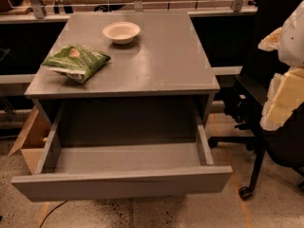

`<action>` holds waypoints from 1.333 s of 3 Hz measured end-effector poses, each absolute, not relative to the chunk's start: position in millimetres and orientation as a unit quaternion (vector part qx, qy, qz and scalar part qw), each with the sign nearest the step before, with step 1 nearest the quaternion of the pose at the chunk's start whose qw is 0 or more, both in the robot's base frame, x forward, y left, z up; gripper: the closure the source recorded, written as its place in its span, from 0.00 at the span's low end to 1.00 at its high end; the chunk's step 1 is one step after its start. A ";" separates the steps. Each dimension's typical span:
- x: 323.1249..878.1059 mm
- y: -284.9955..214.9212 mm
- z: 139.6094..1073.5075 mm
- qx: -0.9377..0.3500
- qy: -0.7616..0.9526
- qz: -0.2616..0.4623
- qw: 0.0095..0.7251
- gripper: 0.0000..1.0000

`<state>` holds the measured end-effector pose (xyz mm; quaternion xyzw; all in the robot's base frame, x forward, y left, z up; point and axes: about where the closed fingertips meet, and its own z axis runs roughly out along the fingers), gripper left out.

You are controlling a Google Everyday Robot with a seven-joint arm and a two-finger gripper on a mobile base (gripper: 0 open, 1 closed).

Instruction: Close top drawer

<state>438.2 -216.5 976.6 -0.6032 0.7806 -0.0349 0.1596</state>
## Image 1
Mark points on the foam-padded gripper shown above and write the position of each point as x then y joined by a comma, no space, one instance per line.
293,41

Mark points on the grey top drawer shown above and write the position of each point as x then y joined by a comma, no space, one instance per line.
110,154

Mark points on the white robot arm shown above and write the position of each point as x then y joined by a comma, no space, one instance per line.
288,40

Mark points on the grey drawer cabinet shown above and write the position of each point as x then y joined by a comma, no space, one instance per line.
163,66

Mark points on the black office chair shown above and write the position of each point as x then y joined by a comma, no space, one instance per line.
245,100

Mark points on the white paper bowl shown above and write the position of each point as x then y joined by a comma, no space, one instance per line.
121,33

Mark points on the green chip bag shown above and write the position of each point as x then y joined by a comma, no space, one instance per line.
76,62

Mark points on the brown cardboard box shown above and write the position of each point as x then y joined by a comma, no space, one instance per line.
31,139

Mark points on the wooden workbench with metal frame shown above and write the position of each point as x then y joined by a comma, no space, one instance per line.
30,11

